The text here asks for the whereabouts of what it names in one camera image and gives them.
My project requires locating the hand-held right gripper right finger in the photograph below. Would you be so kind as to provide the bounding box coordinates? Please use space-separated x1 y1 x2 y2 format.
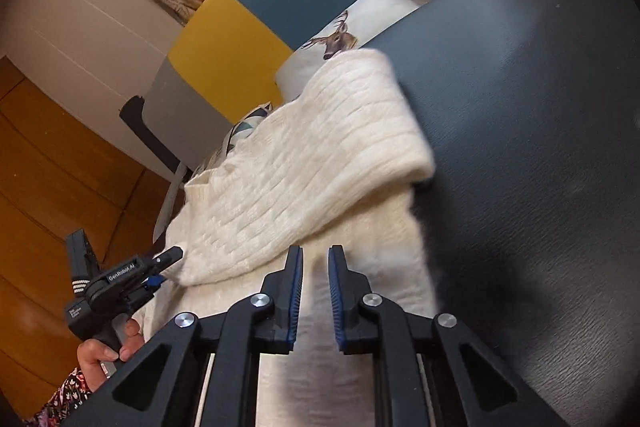
327 245 571 427

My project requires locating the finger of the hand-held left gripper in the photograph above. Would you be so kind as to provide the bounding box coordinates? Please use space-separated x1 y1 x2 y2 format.
145 246 183 275
127 276 163 308

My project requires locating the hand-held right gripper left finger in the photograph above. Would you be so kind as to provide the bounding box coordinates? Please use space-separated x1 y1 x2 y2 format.
65 245 304 427

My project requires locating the cream knit sweater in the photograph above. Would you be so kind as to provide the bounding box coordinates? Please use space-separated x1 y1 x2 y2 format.
147 48 441 427

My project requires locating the person's left forearm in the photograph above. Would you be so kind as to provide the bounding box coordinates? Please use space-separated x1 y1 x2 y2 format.
20 364 108 427

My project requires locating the person's left hand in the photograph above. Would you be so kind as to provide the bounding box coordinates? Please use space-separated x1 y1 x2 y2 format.
76 320 146 392

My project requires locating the wooden wardrobe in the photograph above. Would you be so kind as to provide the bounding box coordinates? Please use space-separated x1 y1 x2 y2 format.
0 57 186 423

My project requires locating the geometric print cushion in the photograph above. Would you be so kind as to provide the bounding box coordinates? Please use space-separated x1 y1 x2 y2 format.
192 103 273 180

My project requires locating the deer print cushion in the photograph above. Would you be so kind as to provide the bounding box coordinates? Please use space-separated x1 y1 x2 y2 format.
274 0 421 102

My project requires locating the grey yellow blue sofa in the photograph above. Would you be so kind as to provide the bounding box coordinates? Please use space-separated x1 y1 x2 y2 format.
142 0 476 243

